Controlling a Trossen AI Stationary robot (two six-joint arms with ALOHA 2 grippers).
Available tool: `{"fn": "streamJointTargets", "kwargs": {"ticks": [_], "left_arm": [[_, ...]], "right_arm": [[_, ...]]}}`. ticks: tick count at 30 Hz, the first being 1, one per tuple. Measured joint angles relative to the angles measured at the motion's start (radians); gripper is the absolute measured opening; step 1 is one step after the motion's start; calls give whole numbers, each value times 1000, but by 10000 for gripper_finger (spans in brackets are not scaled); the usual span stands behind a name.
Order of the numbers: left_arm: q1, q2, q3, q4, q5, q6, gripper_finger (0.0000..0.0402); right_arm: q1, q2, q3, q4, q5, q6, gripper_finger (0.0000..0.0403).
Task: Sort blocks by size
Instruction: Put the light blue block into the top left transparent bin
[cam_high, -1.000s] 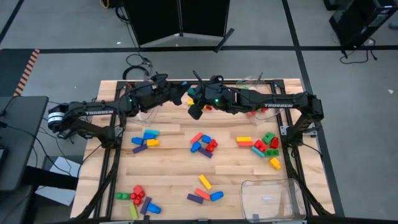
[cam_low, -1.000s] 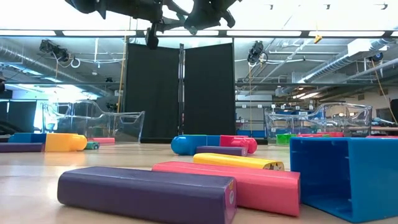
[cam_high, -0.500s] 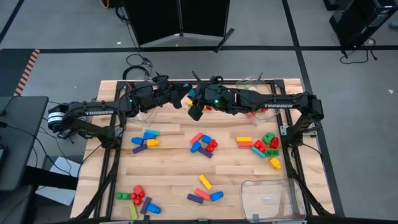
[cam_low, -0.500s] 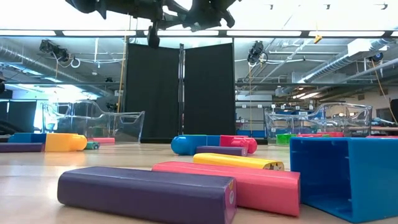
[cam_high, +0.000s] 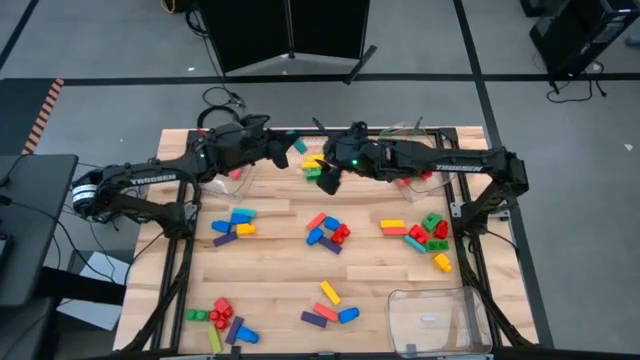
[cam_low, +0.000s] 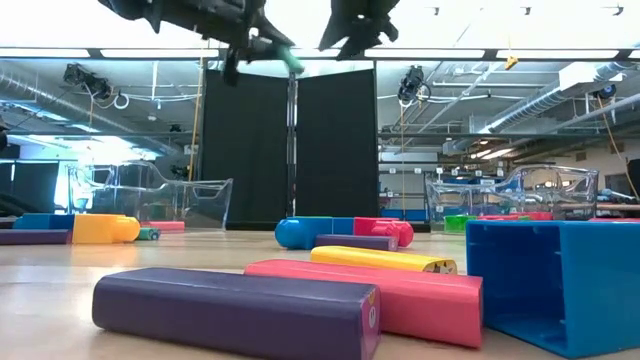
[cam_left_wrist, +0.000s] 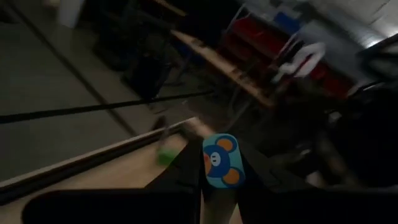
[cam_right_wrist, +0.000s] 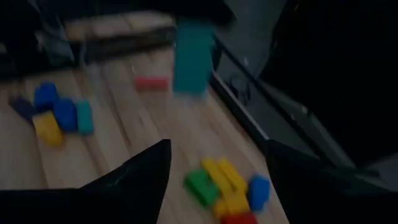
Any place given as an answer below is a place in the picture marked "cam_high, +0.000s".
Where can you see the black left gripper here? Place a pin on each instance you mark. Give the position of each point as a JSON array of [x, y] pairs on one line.
[[235, 147]]

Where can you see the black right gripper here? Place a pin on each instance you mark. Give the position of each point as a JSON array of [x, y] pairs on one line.
[[357, 150]]

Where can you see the green toy block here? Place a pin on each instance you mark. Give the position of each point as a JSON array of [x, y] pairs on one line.
[[432, 221], [313, 174], [197, 315], [437, 245]]

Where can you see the blue toy block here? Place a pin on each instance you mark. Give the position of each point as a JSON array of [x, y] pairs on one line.
[[314, 236], [348, 315], [332, 223], [221, 226], [248, 335], [240, 219]]

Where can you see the red toy block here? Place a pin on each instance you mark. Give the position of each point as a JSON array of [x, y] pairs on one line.
[[426, 175], [341, 234], [220, 322], [418, 234], [223, 306], [405, 182], [441, 229]]

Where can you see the purple long bar block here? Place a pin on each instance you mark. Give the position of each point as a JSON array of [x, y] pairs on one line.
[[234, 330], [314, 319], [330, 245], [225, 239]]

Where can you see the yellow toy block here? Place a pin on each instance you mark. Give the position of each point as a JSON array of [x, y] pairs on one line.
[[442, 263], [246, 230]]

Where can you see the yellow long bar block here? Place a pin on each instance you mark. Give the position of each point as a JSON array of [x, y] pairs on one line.
[[314, 157], [330, 292], [311, 165], [392, 224]]

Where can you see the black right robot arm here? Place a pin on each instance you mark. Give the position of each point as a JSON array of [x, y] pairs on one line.
[[460, 165]]

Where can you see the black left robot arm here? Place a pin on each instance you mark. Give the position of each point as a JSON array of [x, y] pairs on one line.
[[150, 175]]

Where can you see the clear plastic bin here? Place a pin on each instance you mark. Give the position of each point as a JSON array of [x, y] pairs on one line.
[[235, 190], [440, 330], [425, 192]]

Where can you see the black divider foot bar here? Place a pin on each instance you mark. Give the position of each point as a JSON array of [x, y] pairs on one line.
[[361, 64]]

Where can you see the black room divider panel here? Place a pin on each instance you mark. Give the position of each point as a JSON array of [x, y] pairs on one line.
[[330, 25], [245, 30]]

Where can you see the lime long bar block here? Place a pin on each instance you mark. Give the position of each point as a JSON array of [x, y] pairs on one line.
[[214, 339]]

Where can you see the black mat with striped edge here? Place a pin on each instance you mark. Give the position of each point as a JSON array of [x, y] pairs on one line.
[[20, 115]]

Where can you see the black side desk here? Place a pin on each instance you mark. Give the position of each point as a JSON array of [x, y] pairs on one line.
[[30, 225]]

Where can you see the black equipment cabinet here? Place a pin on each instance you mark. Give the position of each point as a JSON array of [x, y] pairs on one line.
[[575, 35]]

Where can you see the black aluminium table frame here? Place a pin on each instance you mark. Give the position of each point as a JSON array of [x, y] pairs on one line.
[[447, 134]]

